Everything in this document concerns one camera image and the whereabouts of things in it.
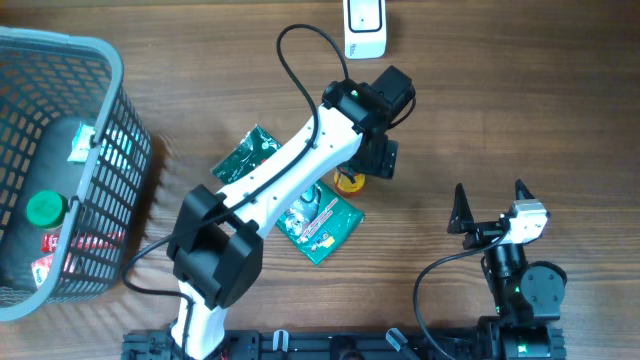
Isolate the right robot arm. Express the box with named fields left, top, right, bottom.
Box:
left=447, top=180, right=567, bottom=326

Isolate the green cap sauce bottle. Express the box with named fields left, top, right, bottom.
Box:
left=333, top=169, right=366, bottom=197

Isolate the white barcode scanner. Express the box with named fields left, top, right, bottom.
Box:
left=343, top=0, right=387, bottom=60

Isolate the pink tissue packet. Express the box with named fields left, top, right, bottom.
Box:
left=31, top=254, right=54, bottom=289

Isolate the red coffee stick sachet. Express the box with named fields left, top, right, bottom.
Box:
left=41, top=233, right=60, bottom=253

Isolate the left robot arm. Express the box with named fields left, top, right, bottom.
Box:
left=167, top=66, right=416, bottom=359

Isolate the light blue wipes packet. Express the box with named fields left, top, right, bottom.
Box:
left=67, top=123, right=95, bottom=163

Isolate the grey plastic mesh basket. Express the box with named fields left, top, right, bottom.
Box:
left=1, top=27, right=152, bottom=322

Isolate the green lid white jar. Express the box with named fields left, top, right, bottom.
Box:
left=26, top=190, right=68, bottom=229

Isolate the green 3M gloves packet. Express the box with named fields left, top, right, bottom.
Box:
left=211, top=125, right=365, bottom=266

